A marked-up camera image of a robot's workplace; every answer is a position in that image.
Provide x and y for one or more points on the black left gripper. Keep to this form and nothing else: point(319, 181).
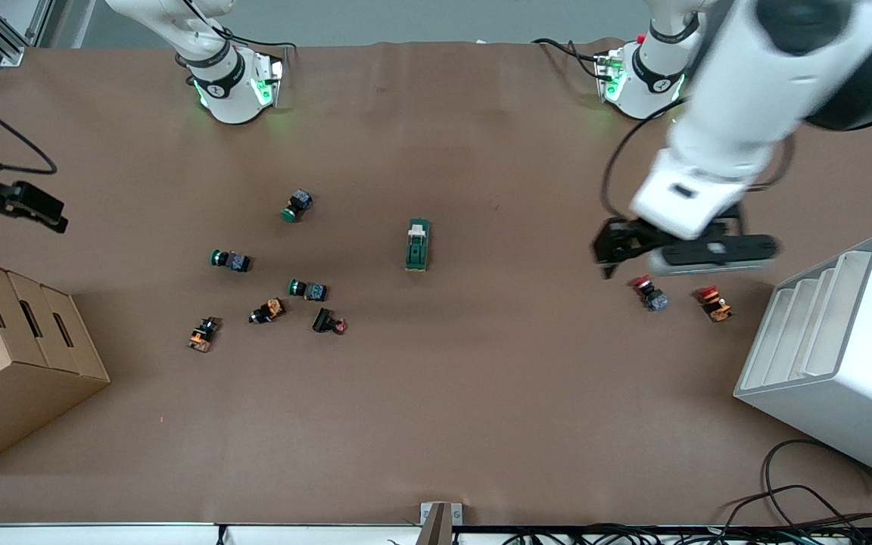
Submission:
point(622, 240)

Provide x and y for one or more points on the green rectangular switch block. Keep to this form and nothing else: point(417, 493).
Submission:
point(418, 246)

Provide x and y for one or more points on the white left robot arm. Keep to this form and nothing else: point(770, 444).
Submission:
point(724, 129)

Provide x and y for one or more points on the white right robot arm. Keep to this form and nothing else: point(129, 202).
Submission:
point(224, 83)

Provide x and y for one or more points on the red mushroom button blue block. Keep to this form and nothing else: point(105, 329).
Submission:
point(652, 294)

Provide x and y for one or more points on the red mushroom button orange block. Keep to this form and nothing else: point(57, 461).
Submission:
point(715, 303)

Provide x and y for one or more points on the brown cardboard box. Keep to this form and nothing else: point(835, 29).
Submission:
point(12, 363)

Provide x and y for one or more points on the green pushbutton dark block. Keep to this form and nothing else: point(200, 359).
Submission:
point(297, 205)
point(308, 289)
point(231, 260)

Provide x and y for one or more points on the black pushbutton orange block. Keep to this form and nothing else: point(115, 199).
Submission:
point(267, 310)
point(203, 334)

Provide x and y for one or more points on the white slotted storage rack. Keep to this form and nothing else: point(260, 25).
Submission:
point(852, 371)

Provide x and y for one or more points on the silver aluminium frame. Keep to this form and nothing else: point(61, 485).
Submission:
point(41, 23)

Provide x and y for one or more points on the grey metal edge bracket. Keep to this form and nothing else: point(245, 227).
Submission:
point(440, 522)

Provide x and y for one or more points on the white table edge rail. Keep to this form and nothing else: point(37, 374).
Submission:
point(103, 534)

